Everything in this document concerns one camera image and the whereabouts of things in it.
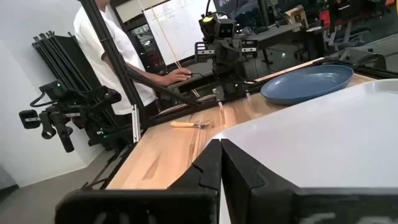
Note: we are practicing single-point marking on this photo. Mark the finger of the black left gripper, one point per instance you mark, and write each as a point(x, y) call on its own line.
point(201, 52)
point(250, 48)

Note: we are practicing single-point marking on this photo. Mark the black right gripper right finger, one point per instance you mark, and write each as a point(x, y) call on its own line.
point(245, 177)

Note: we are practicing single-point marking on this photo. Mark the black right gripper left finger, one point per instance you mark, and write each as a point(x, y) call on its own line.
point(199, 174)

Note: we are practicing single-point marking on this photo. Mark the blue oval plate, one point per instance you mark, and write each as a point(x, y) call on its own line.
point(306, 84)

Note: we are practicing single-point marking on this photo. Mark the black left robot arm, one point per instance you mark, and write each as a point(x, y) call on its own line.
point(231, 88)

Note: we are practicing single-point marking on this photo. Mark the grey metal tray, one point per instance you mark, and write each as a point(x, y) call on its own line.
point(311, 140)

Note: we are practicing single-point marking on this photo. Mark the white whiteboard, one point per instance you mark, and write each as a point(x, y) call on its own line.
point(183, 28)

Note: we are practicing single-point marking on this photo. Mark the cardboard box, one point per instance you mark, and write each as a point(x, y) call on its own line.
point(297, 15)

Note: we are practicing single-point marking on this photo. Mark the person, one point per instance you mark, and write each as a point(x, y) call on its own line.
point(90, 37)

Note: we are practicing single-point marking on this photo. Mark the black folded tripod stands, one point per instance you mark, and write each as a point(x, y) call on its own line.
point(59, 59)

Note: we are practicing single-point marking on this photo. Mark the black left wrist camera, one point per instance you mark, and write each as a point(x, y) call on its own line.
point(226, 29)

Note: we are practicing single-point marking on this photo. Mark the black diagonal frame brace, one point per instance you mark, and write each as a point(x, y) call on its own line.
point(155, 85)

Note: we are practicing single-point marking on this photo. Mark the silver metal bracket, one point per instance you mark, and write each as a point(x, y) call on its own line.
point(136, 124)

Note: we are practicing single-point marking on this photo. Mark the black frame post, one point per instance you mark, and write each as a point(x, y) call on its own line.
point(109, 46)

